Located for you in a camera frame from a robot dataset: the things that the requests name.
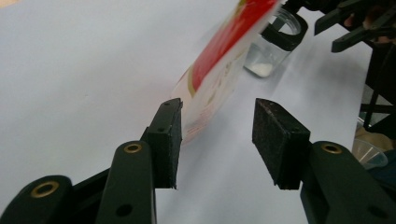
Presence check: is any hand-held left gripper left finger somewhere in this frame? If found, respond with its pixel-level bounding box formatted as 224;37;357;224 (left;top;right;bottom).
139;97;184;190

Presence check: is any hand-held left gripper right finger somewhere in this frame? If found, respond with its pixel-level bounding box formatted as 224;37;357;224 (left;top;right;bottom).
251;97;312;190

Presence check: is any clear jar with black lid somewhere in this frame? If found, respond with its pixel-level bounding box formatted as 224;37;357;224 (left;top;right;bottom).
243;7;309;78

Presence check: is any red and white pouch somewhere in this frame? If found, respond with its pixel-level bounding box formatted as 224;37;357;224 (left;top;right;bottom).
170;0;283;146

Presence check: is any black metal stand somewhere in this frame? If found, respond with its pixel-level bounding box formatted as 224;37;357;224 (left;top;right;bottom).
358;90;396;139

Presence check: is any clear plastic cup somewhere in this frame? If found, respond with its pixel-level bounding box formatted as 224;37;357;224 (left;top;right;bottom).
351;137;389;171

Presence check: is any white board sheet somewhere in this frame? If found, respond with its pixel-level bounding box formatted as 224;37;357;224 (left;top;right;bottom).
0;0;375;224

